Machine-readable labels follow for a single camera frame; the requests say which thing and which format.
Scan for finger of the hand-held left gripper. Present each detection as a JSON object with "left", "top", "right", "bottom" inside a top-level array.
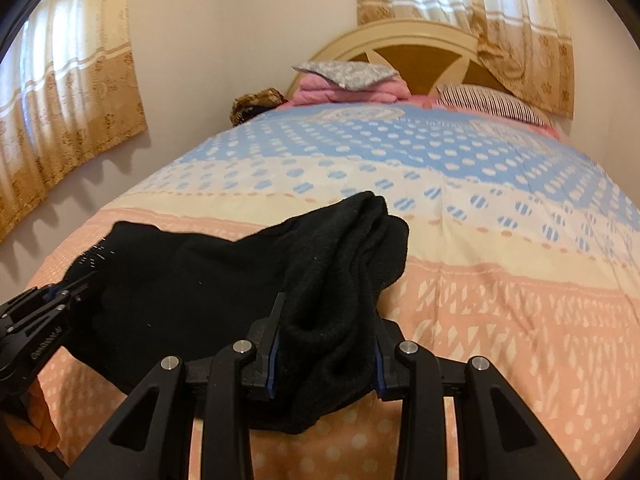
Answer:
[
  {"left": 7, "top": 282, "right": 93, "bottom": 333},
  {"left": 0, "top": 284, "right": 57, "bottom": 317}
]

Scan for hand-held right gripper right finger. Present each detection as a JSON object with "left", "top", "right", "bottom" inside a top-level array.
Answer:
[{"left": 372, "top": 320, "right": 581, "bottom": 480}]

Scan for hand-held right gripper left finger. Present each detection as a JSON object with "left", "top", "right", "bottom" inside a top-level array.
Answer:
[{"left": 70, "top": 292, "right": 288, "bottom": 480}]

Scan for black pants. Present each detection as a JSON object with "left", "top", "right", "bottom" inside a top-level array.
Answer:
[{"left": 62, "top": 191, "right": 411, "bottom": 436}]

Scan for person's left hand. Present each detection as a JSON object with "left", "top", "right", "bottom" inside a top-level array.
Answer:
[{"left": 0, "top": 380, "right": 62, "bottom": 453}]

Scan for polka dot bed cover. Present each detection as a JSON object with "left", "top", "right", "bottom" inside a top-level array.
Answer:
[{"left": 0, "top": 102, "right": 640, "bottom": 480}]

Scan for beige floral curtain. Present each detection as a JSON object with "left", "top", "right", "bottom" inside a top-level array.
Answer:
[
  {"left": 0, "top": 0, "right": 148, "bottom": 246},
  {"left": 352, "top": 0, "right": 576, "bottom": 120}
]

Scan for brown patterned bag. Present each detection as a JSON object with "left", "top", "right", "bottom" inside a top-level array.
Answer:
[{"left": 230, "top": 87, "right": 288, "bottom": 127}]

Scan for pink folded blanket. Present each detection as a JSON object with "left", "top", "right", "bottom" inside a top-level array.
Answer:
[{"left": 285, "top": 74, "right": 436, "bottom": 108}]

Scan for striped pillow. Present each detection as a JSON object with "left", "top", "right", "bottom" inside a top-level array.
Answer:
[{"left": 435, "top": 84, "right": 551, "bottom": 127}]

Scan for grey patterned pillow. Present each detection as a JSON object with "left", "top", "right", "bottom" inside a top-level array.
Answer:
[{"left": 291, "top": 61, "right": 401, "bottom": 92}]

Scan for cream wooden headboard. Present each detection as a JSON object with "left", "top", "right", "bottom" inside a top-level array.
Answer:
[{"left": 287, "top": 20, "right": 506, "bottom": 106}]

